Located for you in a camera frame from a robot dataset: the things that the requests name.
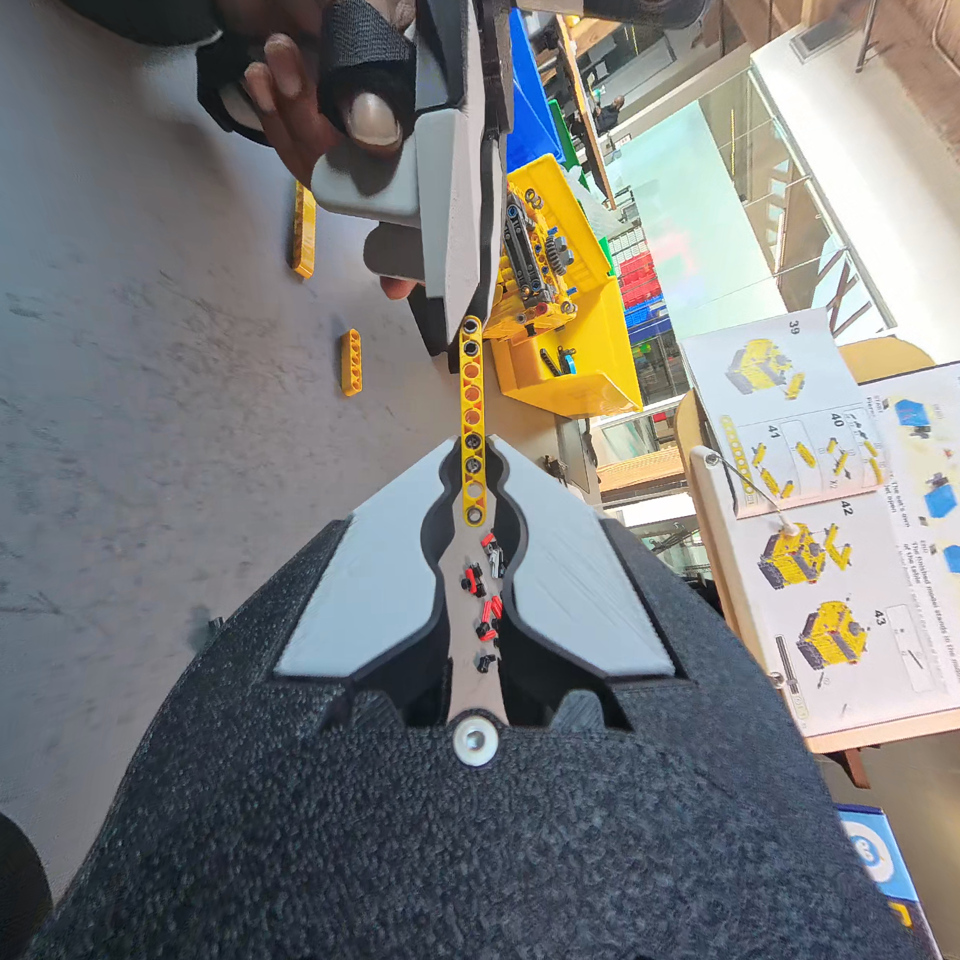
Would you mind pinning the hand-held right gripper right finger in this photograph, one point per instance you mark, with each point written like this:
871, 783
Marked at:
585, 600

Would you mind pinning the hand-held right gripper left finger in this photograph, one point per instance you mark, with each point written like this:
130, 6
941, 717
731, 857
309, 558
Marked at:
360, 600

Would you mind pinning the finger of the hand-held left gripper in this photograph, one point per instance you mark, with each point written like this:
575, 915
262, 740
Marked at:
457, 210

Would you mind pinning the long yellow lego beam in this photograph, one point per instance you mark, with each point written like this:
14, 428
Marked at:
473, 405
304, 240

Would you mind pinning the person's left forearm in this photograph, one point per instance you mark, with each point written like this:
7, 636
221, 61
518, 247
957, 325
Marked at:
142, 19

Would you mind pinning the yellow black lego vehicle model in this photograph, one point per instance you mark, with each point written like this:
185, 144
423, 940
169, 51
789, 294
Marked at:
525, 255

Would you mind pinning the pile of small lego pieces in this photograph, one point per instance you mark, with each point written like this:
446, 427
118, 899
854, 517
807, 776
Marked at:
480, 592

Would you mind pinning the short yellow lego beam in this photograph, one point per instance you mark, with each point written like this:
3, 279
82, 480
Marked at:
351, 362

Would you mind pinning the lego instruction booklet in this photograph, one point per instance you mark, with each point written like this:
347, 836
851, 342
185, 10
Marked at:
825, 600

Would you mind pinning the person's left hand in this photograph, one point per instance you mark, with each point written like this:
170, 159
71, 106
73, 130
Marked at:
289, 97

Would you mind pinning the blue plastic bin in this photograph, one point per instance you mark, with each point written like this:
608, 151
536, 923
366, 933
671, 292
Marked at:
532, 90

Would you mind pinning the long wooden table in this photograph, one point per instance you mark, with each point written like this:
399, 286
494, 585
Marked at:
581, 97

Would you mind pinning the green plastic bin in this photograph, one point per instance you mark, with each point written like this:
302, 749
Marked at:
564, 142

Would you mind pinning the rack of red blue bins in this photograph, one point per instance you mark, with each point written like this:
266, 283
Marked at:
637, 285

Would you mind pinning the yellow plastic bin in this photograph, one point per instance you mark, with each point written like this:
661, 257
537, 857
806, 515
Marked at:
585, 375

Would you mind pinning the blue cardboard box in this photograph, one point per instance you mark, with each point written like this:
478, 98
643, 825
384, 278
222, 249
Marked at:
885, 885

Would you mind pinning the black quilted cushion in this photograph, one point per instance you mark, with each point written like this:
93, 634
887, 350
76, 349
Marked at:
19, 885

